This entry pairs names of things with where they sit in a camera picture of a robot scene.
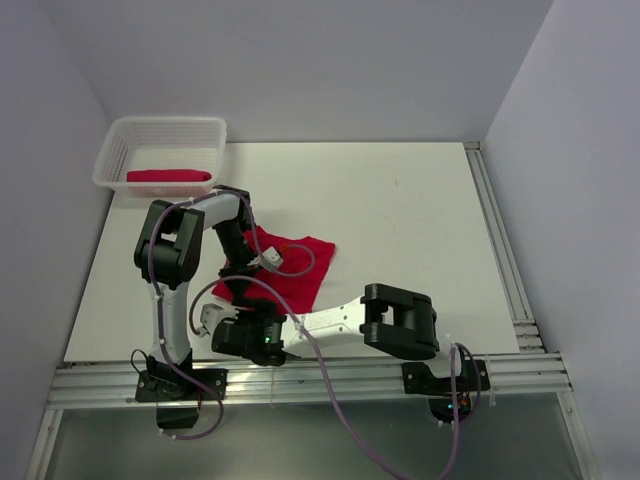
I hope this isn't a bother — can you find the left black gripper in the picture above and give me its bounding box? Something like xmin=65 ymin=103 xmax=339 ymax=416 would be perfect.
xmin=215 ymin=220 xmax=264 ymax=295

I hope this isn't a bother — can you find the red t shirt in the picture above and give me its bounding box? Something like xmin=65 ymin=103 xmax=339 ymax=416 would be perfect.
xmin=126 ymin=169 xmax=212 ymax=183
xmin=212 ymin=222 xmax=336 ymax=314

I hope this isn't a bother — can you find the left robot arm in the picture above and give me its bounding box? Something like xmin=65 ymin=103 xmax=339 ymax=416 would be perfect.
xmin=134 ymin=186 xmax=260 ymax=400

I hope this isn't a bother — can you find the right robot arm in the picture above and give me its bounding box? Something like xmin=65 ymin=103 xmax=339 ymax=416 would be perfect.
xmin=200 ymin=284 xmax=468 ymax=397

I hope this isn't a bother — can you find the rolled red t shirt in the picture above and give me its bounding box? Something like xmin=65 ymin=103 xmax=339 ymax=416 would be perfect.
xmin=126 ymin=169 xmax=212 ymax=183

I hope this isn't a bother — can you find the white plastic basket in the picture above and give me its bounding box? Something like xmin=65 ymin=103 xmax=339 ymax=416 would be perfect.
xmin=92 ymin=116 xmax=227 ymax=197

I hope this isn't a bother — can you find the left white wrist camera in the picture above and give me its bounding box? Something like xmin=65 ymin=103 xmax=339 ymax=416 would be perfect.
xmin=259 ymin=247 xmax=284 ymax=272

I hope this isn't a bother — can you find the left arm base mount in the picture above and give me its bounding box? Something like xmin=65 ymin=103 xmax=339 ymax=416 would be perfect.
xmin=134 ymin=364 xmax=228 ymax=433

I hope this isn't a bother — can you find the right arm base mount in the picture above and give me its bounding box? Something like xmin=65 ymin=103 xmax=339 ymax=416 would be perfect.
xmin=401 ymin=357 xmax=491 ymax=423

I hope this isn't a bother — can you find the aluminium front rail frame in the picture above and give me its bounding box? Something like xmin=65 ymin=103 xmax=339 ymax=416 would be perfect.
xmin=26 ymin=351 xmax=602 ymax=479

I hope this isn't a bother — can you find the aluminium right rail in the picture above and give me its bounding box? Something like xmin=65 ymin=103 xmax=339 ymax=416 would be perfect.
xmin=464 ymin=142 xmax=546 ymax=354

